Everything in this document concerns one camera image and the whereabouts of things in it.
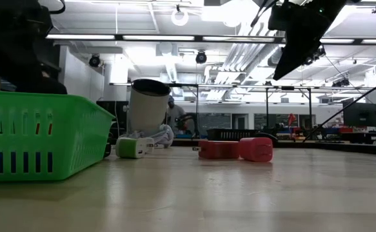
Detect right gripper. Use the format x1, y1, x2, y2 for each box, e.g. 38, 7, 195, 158
268, 0, 348, 81

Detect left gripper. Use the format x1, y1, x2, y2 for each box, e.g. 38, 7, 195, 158
0, 0, 68, 95

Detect green white charger cube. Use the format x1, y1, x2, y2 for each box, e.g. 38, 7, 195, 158
115, 137, 146, 159

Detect pink charger cube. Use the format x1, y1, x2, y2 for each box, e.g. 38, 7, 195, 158
239, 137, 273, 162

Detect red charger block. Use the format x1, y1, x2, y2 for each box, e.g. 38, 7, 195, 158
192, 140, 241, 160

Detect green plastic basket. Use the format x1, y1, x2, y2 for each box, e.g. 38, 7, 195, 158
0, 90, 116, 182

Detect black ceiling spotlight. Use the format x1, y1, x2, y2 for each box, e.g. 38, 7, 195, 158
88, 53, 102, 68
195, 50, 208, 64

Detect long ceiling light strip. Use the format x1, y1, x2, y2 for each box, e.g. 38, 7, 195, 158
45, 33, 376, 45

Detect black computer monitor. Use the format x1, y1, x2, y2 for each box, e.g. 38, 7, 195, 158
342, 101, 376, 128

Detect white cylindrical device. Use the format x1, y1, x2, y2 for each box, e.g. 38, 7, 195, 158
126, 79, 172, 136

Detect cluttered background desk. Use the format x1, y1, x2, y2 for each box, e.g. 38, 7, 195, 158
316, 125, 376, 145

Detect black plastic basket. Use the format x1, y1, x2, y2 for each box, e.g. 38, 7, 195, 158
206, 128, 260, 142

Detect person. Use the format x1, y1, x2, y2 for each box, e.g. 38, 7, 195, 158
166, 95, 188, 135

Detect black ceiling camera cluster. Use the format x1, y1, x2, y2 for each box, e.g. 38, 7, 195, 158
303, 47, 326, 66

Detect silver ventilation duct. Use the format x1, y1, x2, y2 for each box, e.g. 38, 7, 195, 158
221, 0, 327, 77

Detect black wall screen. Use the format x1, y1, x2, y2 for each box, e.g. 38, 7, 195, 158
95, 100, 129, 130

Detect black background frame rig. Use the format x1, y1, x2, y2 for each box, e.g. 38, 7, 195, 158
110, 82, 376, 141

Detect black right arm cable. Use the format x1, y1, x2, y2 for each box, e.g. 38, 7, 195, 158
303, 76, 376, 142

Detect black frame handle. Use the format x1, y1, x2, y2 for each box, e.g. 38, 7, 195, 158
255, 131, 279, 144

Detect black aluminium table frame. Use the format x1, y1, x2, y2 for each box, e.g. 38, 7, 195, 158
171, 137, 376, 157

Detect white ring light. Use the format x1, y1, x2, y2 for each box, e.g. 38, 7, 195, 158
170, 8, 190, 27

